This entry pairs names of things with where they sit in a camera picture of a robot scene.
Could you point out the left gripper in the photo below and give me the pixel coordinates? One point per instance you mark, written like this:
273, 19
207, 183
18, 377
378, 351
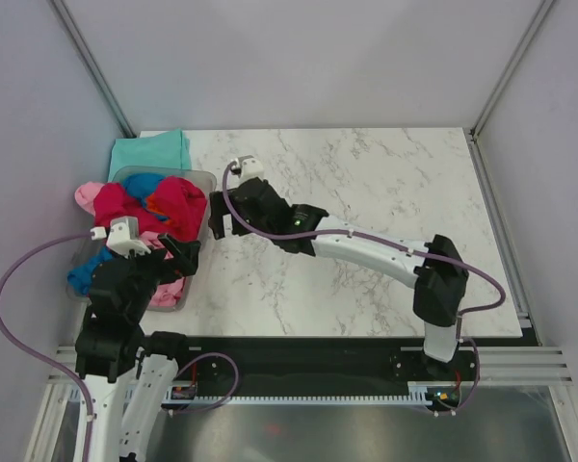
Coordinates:
185, 263

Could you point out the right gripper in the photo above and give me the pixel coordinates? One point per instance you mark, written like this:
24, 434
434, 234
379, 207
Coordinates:
216, 221

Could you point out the crimson t shirt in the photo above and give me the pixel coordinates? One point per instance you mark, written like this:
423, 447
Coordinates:
112, 202
188, 204

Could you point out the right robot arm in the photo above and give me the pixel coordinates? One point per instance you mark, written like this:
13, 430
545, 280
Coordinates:
433, 270

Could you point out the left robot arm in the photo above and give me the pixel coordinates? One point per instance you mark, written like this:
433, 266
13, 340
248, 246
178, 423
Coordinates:
127, 373

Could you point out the orange t shirt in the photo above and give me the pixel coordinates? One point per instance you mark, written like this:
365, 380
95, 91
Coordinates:
158, 206

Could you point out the blue t shirt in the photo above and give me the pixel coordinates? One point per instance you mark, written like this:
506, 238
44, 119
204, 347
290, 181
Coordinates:
142, 185

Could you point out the teal folded t shirt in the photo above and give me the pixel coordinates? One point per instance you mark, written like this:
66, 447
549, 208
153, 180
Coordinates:
169, 149

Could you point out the clear plastic bin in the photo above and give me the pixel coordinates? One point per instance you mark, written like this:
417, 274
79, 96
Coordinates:
169, 297

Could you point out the light pink t shirt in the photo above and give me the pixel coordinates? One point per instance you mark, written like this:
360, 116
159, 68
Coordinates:
86, 194

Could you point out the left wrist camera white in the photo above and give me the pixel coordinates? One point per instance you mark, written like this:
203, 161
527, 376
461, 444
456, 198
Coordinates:
123, 238

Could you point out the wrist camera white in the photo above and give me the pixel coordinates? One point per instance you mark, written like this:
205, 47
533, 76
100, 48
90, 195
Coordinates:
246, 168
123, 238

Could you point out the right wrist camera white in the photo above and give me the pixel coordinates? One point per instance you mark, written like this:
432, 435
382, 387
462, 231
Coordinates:
246, 168

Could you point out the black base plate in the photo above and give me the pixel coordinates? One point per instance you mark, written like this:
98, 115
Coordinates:
322, 367

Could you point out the left aluminium frame post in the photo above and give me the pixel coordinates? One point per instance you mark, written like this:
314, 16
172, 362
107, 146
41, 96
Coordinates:
80, 45

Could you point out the aluminium frame post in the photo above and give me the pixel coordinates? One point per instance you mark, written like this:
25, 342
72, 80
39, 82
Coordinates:
80, 45
523, 45

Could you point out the white cable duct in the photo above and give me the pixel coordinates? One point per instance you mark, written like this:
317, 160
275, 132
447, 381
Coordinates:
415, 396

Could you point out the aluminium frame rail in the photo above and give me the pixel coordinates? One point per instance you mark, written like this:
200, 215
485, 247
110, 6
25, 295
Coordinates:
519, 295

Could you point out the right aluminium frame post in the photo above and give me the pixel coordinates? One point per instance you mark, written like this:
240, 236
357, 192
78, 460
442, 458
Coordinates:
523, 45

